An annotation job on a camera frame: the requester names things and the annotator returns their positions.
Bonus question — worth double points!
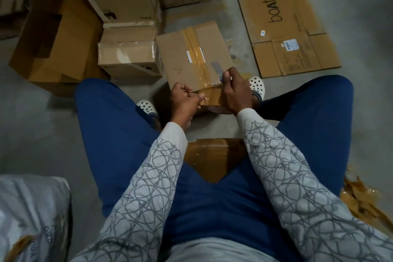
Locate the person's right hand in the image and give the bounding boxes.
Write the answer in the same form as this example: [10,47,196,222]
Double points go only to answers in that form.
[220,66,254,116]

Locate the person's left hand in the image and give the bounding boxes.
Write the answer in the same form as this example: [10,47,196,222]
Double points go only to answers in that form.
[168,82,207,133]

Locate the brown packing tape roll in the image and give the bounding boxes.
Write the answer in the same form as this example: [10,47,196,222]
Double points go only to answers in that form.
[190,81,235,116]

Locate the blue-handled cutter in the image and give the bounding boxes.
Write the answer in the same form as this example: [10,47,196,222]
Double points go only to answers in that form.
[210,61,226,83]

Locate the small cardboard box being taped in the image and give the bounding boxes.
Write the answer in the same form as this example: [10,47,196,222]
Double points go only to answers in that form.
[155,20,236,93]
[97,20,164,83]

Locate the brown cardboard sheet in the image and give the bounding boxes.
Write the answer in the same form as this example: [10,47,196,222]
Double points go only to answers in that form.
[235,0,343,79]

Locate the large black-label cardboard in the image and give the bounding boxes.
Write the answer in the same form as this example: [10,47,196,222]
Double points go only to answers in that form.
[7,0,112,99]

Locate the person's left forearm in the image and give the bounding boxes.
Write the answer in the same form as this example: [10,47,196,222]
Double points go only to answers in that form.
[70,121,189,262]

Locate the person's right forearm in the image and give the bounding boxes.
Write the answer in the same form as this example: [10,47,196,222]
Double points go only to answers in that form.
[236,107,393,262]

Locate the person's right white clog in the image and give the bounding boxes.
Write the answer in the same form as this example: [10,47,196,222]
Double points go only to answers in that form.
[248,76,267,102]

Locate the person's white clog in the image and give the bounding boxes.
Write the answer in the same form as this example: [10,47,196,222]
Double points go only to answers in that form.
[248,76,267,102]
[136,99,163,131]

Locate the person's left white clog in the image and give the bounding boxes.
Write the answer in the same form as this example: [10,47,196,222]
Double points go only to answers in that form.
[136,99,163,131]

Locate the person's blue trousers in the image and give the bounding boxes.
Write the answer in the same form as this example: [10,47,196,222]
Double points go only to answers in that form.
[74,74,355,262]

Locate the person's grey shirt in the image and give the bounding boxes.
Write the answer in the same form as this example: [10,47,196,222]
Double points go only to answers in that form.
[165,237,282,262]

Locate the crumpled brown tape scraps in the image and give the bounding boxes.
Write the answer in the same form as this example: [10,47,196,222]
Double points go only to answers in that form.
[339,173,393,239]

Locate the brown plastic-wrapped stool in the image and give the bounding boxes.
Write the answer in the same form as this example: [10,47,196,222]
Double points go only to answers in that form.
[183,138,250,185]

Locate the white woven sack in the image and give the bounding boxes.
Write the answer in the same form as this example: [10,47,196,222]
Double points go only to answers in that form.
[0,173,74,262]

